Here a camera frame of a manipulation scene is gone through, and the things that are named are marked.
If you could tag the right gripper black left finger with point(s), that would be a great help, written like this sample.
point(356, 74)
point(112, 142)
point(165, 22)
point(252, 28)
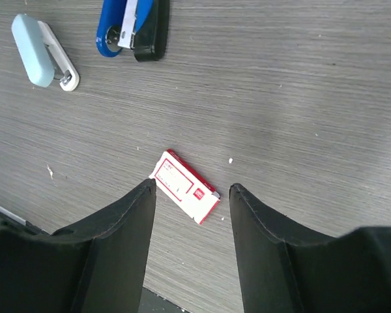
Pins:
point(96, 264)

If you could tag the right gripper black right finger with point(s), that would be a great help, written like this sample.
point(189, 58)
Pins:
point(286, 267)

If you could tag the dark blue stapler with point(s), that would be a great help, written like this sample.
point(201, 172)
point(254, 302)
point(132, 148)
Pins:
point(140, 26)

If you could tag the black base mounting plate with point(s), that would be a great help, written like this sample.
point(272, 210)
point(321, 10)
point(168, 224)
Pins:
point(149, 302)

